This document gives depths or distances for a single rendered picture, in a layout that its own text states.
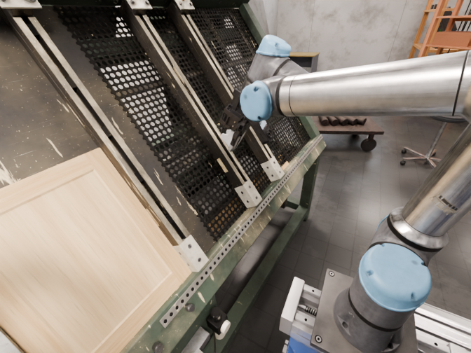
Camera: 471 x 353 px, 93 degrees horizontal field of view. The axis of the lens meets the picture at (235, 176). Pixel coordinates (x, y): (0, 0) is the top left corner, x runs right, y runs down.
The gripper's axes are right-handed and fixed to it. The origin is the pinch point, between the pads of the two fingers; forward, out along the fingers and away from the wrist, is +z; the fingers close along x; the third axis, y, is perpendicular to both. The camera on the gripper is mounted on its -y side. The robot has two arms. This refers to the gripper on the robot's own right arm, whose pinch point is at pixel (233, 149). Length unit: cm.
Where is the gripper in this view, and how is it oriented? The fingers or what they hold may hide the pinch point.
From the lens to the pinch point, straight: 78.7
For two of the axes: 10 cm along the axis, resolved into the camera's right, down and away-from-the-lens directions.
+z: -3.6, 6.2, 6.9
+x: -4.8, 5.2, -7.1
